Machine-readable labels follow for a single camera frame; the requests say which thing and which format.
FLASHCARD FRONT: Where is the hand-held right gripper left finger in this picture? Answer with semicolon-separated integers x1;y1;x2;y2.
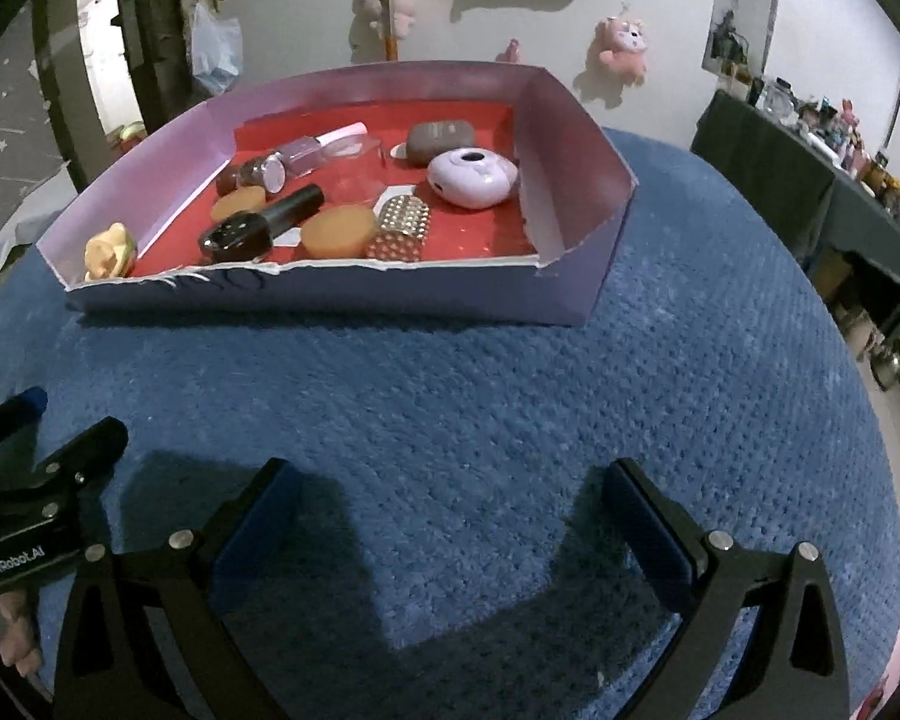
52;457;305;720

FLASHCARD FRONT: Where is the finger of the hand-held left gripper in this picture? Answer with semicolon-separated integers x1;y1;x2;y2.
0;416;130;533
0;386;49;496

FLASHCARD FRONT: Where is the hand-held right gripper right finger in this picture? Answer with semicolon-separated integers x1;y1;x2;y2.
604;457;850;720

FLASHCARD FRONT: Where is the green yellow toy figure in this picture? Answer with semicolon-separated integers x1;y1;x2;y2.
82;223;137;280

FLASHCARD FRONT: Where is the cartoon patterned dark bottle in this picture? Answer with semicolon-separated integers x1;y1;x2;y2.
236;154;290;192

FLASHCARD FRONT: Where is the gold studded cylinder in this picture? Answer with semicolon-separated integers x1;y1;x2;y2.
366;195;430;262

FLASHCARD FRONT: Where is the clear glass cup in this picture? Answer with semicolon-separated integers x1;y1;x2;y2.
330;136;388;205

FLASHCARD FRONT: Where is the pink cardboard box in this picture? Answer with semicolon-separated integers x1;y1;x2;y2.
36;60;638;327

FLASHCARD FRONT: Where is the pink nail polish bottle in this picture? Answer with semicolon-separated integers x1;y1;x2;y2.
274;122;368;173

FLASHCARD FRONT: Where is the lilac round case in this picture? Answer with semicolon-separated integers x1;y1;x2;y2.
427;150;520;209

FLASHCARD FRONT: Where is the person's left hand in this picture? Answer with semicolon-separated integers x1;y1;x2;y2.
0;589;46;681

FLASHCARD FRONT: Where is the white plastic sheet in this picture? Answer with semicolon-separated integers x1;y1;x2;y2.
0;180;72;301

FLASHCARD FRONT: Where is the blue fluffy blanket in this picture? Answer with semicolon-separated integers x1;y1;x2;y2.
0;127;900;720

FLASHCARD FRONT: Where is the grey star curtain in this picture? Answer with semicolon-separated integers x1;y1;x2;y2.
0;15;65;256

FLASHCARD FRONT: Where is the dark cloth covered table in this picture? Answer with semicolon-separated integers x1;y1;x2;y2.
690;88;900;308

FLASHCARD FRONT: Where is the clear plastic bag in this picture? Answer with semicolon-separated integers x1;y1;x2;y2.
191;4;242;98

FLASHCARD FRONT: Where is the row of cosmetic bottles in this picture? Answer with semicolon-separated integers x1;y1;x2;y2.
746;75;900;241

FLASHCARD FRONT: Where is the pink bear plush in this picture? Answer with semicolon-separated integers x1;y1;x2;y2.
589;15;650;85

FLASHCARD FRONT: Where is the dark wooden door frame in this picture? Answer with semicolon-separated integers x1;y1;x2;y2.
116;0;196;137

